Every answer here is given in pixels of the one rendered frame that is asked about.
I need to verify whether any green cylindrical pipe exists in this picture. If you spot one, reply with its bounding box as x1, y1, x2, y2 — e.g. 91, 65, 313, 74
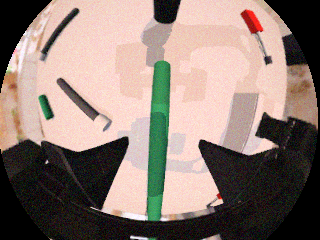
147, 61, 171, 220

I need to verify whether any green cylinder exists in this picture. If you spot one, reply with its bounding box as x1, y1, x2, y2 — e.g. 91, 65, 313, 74
37, 93, 53, 121

